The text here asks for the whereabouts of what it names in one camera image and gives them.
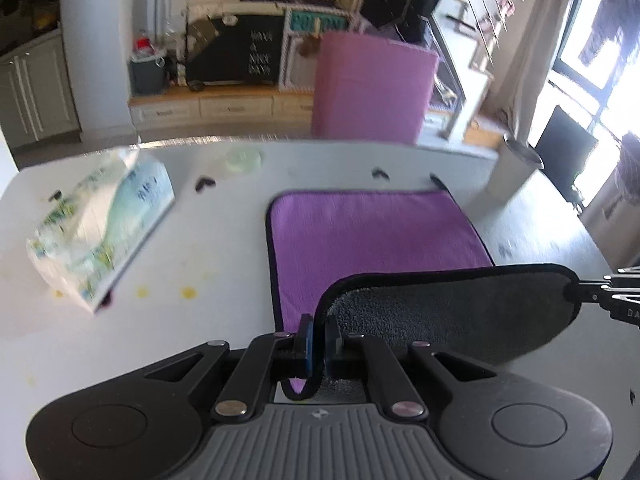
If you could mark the black chalkboard cabinet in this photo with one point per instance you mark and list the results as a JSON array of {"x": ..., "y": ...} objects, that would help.
[{"x": 234, "y": 48}]

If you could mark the low white drawer unit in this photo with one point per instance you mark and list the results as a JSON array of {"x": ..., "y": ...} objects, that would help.
[{"x": 181, "y": 107}]

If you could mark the grey waste bin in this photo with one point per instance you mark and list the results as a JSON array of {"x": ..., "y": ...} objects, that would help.
[{"x": 148, "y": 74}]

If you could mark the staircase with metal railing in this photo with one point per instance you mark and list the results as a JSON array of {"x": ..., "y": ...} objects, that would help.
[{"x": 472, "y": 31}]

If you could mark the tissue pack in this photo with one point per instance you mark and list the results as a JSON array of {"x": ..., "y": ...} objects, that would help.
[{"x": 86, "y": 241}]

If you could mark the teal poison sign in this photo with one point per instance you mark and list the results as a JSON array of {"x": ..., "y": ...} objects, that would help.
[{"x": 310, "y": 22}]

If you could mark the grey kitchen cabinet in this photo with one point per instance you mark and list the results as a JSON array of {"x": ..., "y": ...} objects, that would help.
[{"x": 36, "y": 99}]

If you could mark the grey microfibre towel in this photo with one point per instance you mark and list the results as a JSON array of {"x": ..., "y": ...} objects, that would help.
[{"x": 494, "y": 314}]

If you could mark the pale green round lid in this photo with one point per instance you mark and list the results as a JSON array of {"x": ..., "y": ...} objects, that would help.
[{"x": 243, "y": 160}]

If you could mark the beige curtain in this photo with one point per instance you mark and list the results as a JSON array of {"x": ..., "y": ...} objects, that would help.
[{"x": 517, "y": 97}]

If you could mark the white steel-rimmed cup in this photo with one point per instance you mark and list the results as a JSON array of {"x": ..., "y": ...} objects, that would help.
[{"x": 516, "y": 162}]

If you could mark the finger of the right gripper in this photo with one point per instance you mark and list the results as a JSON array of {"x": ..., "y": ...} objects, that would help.
[
  {"x": 623, "y": 308},
  {"x": 621, "y": 285}
]

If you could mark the pink upright cushion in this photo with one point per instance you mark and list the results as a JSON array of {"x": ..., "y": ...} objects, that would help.
[{"x": 370, "y": 88}]

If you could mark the purple microfibre towel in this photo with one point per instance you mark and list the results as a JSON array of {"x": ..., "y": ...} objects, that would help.
[{"x": 316, "y": 238}]

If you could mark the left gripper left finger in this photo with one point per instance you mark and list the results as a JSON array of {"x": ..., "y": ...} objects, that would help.
[{"x": 294, "y": 360}]

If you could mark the black folding chair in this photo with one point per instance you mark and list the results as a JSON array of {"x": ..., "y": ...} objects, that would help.
[{"x": 564, "y": 148}]

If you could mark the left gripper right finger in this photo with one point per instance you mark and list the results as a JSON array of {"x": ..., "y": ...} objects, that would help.
[{"x": 343, "y": 356}]

